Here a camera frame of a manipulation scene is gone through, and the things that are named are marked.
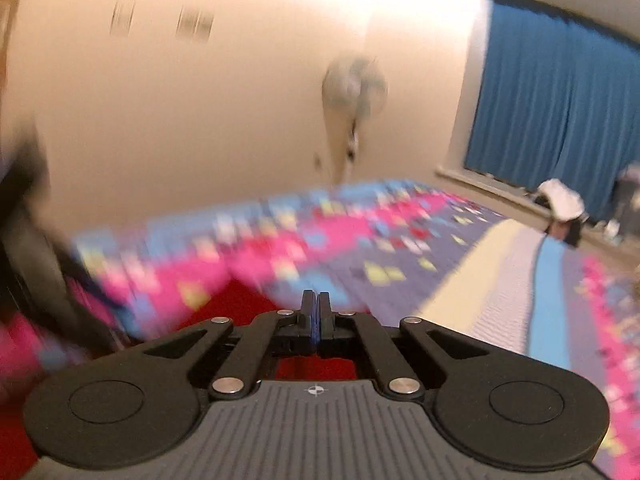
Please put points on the white cloth pile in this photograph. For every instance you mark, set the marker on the white cloth pile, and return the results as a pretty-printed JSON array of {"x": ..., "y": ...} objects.
[{"x": 562, "y": 197}]

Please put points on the blue curtain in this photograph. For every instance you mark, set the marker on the blue curtain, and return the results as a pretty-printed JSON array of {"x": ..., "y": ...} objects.
[{"x": 540, "y": 100}]

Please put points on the white pedestal fan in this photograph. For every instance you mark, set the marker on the white pedestal fan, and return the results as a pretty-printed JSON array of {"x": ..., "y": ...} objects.
[{"x": 355, "y": 87}]

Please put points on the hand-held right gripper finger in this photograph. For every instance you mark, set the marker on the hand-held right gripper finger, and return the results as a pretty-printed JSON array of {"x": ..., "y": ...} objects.
[
  {"x": 323, "y": 327},
  {"x": 312, "y": 327}
]

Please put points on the grey object by curtain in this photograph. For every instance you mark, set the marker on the grey object by curtain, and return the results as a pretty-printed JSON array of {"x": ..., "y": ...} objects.
[{"x": 627, "y": 200}]

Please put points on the colourful printed blanket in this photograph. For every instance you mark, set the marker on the colourful printed blanket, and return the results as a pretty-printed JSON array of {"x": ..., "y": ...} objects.
[{"x": 360, "y": 240}]

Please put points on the red garment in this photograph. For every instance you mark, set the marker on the red garment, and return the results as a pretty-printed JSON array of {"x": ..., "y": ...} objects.
[{"x": 235, "y": 302}]

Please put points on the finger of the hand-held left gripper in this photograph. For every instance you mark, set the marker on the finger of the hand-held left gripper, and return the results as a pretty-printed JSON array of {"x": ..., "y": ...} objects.
[{"x": 92, "y": 305}]

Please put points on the white window ledge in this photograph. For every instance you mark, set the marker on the white window ledge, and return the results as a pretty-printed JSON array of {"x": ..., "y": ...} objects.
[{"x": 480, "y": 182}]

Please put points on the wide wall switch plate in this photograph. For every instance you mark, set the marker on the wide wall switch plate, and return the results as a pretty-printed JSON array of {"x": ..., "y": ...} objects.
[{"x": 195, "y": 22}]

